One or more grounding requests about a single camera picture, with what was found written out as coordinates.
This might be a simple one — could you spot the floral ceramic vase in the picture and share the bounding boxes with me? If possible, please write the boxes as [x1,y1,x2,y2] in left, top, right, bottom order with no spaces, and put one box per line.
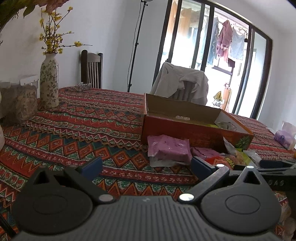
[39,53,59,110]

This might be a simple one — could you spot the dark wooden chair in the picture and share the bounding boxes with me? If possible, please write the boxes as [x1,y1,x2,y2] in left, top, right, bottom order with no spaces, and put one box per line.
[80,50,103,89]

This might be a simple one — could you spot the chair with beige jacket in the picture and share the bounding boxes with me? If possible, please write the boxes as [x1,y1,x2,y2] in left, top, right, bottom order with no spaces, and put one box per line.
[150,62,209,105]

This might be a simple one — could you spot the studio light on stand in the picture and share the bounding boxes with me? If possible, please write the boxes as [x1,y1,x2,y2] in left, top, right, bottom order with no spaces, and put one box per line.
[127,0,151,92]

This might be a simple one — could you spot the purple snack packet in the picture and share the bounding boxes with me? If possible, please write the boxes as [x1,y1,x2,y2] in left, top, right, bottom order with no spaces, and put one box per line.
[147,135,192,165]

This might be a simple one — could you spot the hanging grey blue shirt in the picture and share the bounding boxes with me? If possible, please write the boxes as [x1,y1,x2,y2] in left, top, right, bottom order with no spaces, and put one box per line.
[228,28,245,60]

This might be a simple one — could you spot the purple tissue pack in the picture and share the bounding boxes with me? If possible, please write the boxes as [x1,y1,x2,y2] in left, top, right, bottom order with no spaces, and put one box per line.
[274,121,296,151]

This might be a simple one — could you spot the white orange cracker packet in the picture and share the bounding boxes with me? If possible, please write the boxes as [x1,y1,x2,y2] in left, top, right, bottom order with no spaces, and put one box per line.
[215,121,237,132]

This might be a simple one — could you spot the pink artificial flowers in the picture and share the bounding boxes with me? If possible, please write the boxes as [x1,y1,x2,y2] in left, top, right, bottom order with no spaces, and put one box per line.
[0,0,67,32]

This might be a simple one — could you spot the patterned red tablecloth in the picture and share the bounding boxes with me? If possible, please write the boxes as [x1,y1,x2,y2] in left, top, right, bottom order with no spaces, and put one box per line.
[0,86,296,241]

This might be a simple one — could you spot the orange cardboard box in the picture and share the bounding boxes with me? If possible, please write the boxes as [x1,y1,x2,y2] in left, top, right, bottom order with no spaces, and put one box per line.
[141,94,254,152]

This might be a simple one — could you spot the yellow flower branches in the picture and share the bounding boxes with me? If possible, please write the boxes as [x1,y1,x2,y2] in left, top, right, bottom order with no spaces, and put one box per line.
[39,6,90,55]

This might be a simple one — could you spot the black framed sliding door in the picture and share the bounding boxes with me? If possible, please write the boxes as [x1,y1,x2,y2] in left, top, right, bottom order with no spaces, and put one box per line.
[155,1,273,119]

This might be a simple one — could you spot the hanging blue garment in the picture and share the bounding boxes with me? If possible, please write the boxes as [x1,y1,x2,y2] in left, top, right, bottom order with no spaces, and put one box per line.
[207,17,219,65]

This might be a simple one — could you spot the clear jar of seeds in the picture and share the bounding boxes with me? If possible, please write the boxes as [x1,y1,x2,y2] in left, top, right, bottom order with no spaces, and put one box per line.
[1,75,40,123]

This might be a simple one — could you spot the red cartoon snack bag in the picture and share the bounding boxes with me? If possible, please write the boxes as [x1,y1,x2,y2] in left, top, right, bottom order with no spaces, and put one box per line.
[205,155,240,170]

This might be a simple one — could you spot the hanging pink shirt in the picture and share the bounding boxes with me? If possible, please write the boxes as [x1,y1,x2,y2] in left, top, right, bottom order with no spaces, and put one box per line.
[216,20,233,62]

